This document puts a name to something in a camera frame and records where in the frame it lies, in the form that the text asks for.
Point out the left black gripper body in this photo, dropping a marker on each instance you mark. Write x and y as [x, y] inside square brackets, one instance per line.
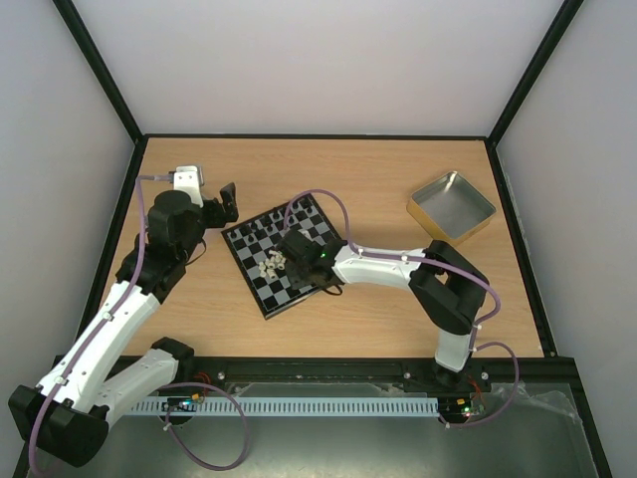
[219, 219]

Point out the gold square tin box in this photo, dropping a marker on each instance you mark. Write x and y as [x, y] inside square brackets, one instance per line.
[450, 208]

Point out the black aluminium frame rail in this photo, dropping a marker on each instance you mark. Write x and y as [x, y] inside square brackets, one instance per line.
[318, 371]

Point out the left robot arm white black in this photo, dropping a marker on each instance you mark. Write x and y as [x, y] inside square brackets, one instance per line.
[71, 410]

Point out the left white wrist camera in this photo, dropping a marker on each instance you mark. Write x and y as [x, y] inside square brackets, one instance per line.
[189, 179]

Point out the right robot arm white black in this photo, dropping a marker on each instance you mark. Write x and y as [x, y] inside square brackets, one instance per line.
[449, 289]

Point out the black silver chess board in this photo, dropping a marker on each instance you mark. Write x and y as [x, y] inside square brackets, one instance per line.
[253, 245]

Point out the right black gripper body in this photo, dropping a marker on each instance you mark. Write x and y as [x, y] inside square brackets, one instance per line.
[297, 260]

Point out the light blue slotted cable duct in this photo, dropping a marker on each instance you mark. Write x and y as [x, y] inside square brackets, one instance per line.
[293, 407]

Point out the pile of white pieces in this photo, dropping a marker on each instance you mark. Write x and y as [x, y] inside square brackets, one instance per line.
[274, 263]

